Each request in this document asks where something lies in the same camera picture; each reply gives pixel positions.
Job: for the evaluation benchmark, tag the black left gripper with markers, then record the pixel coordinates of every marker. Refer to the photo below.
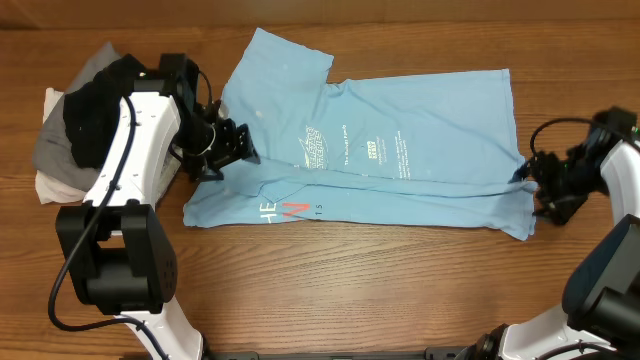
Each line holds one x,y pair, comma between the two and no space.
233,145

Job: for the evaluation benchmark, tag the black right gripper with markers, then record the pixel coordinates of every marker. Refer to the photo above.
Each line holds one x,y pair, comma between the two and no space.
538,169

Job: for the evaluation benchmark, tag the light blue printed t-shirt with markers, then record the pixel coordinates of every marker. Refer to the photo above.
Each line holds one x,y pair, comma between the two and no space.
424,150

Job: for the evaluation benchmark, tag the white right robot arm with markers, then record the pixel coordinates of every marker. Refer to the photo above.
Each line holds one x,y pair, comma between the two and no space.
598,317

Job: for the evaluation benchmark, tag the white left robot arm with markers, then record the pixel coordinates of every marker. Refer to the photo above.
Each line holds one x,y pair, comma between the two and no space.
119,265

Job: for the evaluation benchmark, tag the black folded garment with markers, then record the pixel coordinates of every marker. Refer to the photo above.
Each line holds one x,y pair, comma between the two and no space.
91,114

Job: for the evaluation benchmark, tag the grey folded garment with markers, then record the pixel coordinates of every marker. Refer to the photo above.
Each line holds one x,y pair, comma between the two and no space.
52,153

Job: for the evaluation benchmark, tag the white folded garment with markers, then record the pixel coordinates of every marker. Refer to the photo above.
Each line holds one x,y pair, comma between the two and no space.
49,189

